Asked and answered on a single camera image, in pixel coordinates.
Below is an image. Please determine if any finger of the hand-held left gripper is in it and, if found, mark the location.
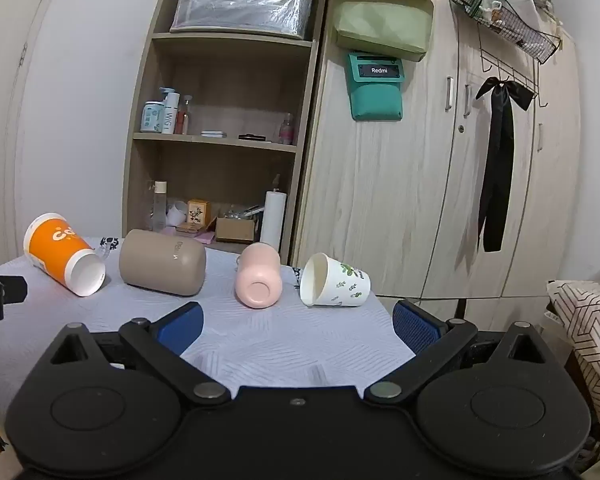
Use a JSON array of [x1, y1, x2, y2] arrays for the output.
[[0, 275, 29, 322]]

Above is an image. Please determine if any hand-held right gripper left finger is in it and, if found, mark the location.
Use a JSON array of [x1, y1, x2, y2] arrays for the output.
[[50, 301, 232, 405]]

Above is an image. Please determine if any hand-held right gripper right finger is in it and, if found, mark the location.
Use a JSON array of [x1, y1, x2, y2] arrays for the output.
[[364, 300, 552, 404]]

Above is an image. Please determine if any orange paper cup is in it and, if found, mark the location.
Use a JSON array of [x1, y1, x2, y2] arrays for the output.
[[23, 212, 106, 297]]

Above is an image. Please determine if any taupe cup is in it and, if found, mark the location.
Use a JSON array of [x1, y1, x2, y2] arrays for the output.
[[118, 229, 207, 297]]

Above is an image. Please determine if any white cactus print cup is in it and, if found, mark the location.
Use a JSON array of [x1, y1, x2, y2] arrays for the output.
[[299, 252, 371, 308]]

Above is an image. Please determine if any pink cup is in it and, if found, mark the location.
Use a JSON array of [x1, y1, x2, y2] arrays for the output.
[[234, 242, 281, 309]]

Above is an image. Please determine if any light grey tablecloth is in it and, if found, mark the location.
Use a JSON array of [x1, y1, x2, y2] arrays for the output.
[[0, 235, 417, 401]]

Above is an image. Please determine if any small cardboard box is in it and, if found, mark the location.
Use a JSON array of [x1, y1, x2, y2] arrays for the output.
[[215, 216, 259, 243]]

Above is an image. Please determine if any yellow printed box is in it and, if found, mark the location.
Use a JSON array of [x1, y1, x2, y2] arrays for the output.
[[187, 199, 212, 228]]

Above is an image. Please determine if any tall clear bottle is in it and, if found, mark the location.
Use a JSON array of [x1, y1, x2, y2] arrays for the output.
[[152, 180, 168, 232]]

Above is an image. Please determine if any paper towel roll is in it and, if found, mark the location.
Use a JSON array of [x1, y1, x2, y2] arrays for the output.
[[260, 187, 287, 252]]

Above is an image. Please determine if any light wood wardrobe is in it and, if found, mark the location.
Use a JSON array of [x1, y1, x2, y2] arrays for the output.
[[290, 0, 587, 302]]

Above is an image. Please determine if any geometric patterned cloth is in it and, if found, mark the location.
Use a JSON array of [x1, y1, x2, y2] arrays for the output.
[[545, 280, 600, 456]]

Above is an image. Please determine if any black ribbon bow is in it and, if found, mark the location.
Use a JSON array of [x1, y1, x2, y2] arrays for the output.
[[475, 76, 536, 253]]

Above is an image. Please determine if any red cosmetic bottle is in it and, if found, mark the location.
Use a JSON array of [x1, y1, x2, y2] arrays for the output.
[[175, 95, 193, 135]]

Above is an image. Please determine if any teal jar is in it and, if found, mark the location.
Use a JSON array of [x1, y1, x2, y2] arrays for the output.
[[141, 101, 165, 134]]

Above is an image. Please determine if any white pump bottle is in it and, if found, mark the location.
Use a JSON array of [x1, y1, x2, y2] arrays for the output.
[[159, 87, 181, 135]]

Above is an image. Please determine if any teal pouch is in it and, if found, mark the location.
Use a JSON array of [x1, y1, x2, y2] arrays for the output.
[[344, 51, 405, 122]]

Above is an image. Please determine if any wooden shelf unit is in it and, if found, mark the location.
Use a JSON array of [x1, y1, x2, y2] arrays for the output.
[[121, 0, 328, 266]]

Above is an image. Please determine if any silver wrapped storage box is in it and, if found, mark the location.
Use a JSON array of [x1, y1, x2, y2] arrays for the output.
[[170, 0, 315, 41]]

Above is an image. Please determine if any black wire hanging rack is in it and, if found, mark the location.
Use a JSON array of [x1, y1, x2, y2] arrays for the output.
[[450, 0, 563, 109]]

